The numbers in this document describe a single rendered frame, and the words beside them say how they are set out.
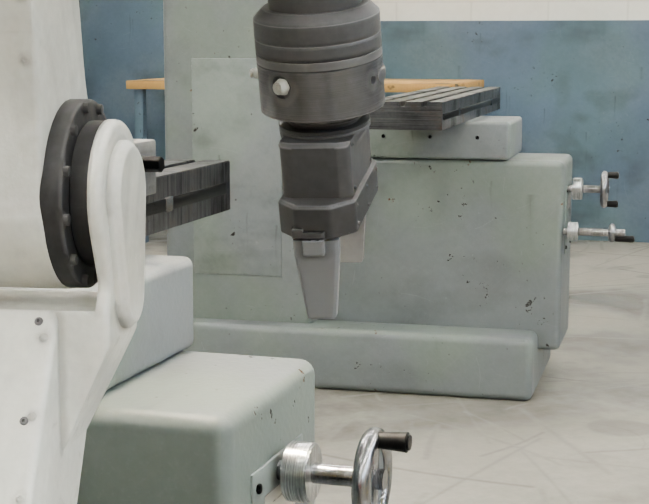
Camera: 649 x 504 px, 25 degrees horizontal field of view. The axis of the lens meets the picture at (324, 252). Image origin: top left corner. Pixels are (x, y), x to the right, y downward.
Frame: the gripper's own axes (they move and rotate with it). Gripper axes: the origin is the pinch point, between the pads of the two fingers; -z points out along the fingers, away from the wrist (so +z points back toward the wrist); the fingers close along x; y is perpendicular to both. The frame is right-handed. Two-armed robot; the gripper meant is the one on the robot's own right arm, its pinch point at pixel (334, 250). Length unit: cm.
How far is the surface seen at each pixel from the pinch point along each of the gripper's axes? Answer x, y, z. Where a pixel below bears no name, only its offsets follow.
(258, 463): 41, 20, -42
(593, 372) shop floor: 351, -7, -183
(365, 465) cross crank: 41, 8, -42
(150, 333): 54, 36, -32
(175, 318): 62, 35, -34
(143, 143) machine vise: 68, 39, -13
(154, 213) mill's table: 88, 46, -29
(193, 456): 33, 24, -37
